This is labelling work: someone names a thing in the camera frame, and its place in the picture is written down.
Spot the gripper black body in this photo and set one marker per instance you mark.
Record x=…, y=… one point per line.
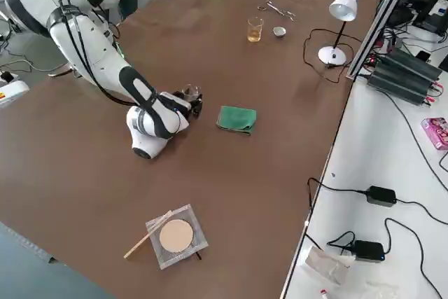
x=182, y=102

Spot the clear printed glass beaker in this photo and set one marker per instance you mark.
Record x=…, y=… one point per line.
x=192, y=90

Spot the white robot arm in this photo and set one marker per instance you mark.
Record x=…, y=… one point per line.
x=98, y=50

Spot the green folded cloth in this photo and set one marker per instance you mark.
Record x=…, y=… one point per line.
x=236, y=118

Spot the beaker with yellow liquid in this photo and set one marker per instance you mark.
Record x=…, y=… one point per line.
x=255, y=34

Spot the small white porcelain dish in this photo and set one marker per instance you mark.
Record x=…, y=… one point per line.
x=280, y=32

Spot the metal crucible tongs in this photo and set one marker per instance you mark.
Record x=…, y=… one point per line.
x=280, y=10

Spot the wooden stick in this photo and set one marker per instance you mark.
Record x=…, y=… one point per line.
x=134, y=250

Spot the white control box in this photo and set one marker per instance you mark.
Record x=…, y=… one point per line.
x=14, y=94

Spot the white desk lamp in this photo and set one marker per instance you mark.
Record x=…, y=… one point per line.
x=344, y=8

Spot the white side desk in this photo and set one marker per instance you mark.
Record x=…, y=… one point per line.
x=385, y=159

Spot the clear plastic bag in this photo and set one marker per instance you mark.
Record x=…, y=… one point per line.
x=325, y=265

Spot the black power supply unit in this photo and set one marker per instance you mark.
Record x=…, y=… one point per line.
x=399, y=85
x=413, y=64

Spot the black power adapter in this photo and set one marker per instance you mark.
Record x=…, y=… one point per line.
x=369, y=250
x=381, y=195

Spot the black phone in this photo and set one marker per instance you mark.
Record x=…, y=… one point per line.
x=423, y=55

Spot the pink packet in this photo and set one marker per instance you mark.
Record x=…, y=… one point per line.
x=437, y=134

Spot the aluminium frame post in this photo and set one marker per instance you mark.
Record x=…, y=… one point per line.
x=381, y=22

